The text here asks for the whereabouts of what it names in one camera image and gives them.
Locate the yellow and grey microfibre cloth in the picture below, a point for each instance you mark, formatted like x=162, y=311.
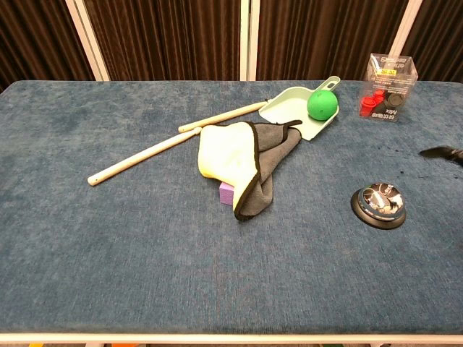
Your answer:
x=241, y=159

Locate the long cream wooden stick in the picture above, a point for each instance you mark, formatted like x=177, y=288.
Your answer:
x=141, y=158

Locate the mint green dustpan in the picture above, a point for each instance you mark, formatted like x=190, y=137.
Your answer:
x=301, y=108

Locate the chrome bell with black base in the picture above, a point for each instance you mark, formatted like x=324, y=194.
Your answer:
x=380, y=202

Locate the white partition frame post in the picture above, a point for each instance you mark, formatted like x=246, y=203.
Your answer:
x=249, y=39
x=87, y=38
x=405, y=30

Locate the green ball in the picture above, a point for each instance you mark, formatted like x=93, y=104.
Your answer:
x=322, y=105

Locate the black plastic cap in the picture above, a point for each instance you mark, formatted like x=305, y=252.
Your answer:
x=395, y=99

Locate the purple foam block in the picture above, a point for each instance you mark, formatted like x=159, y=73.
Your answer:
x=227, y=194

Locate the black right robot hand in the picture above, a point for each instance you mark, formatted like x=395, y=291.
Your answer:
x=446, y=152

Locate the red plastic cap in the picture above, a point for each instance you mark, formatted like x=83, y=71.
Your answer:
x=370, y=103

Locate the short cream wooden stick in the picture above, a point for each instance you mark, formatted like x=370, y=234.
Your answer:
x=224, y=116

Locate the clear plastic box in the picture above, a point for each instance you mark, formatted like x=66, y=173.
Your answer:
x=388, y=88

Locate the blue table cloth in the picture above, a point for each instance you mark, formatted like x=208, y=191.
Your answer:
x=231, y=206

